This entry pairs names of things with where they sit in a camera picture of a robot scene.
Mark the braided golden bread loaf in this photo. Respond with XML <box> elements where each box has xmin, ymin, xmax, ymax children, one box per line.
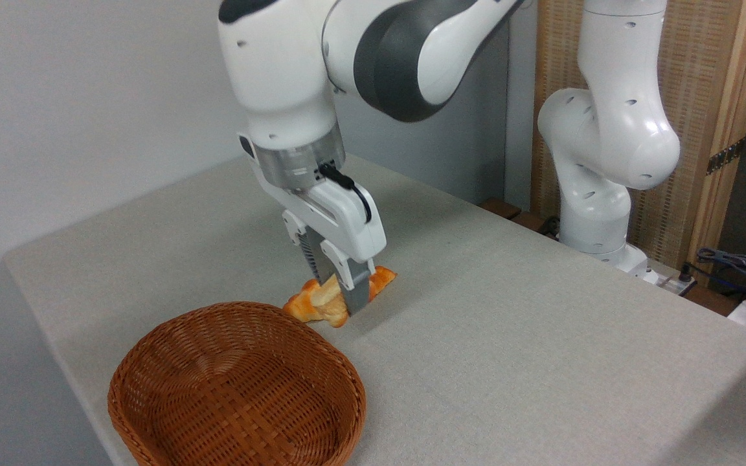
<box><xmin>282</xmin><ymin>265</ymin><xmax>398</xmax><ymax>323</ymax></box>

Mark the pale round bread bun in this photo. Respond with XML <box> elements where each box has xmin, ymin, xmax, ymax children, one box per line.
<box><xmin>311</xmin><ymin>274</ymin><xmax>350</xmax><ymax>329</ymax></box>

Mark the blue grey cable bundle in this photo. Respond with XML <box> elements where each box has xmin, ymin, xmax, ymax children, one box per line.
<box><xmin>695</xmin><ymin>247</ymin><xmax>746</xmax><ymax>305</ymax></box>

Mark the brown wicker basket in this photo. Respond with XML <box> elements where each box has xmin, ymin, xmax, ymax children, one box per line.
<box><xmin>107</xmin><ymin>301</ymin><xmax>367</xmax><ymax>466</ymax></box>

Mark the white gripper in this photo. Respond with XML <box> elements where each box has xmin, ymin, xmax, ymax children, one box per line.
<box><xmin>237</xmin><ymin>133</ymin><xmax>388</xmax><ymax>317</ymax></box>

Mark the wooden woven folding screen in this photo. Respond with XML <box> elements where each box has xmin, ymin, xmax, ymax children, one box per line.
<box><xmin>531</xmin><ymin>0</ymin><xmax>746</xmax><ymax>287</ymax></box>

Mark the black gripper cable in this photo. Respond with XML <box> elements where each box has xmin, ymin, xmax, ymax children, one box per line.
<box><xmin>318</xmin><ymin>162</ymin><xmax>373</xmax><ymax>223</ymax></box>

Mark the black metal screen hinge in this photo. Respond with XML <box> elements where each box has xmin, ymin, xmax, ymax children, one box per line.
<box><xmin>706</xmin><ymin>137</ymin><xmax>746</xmax><ymax>176</ymax></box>

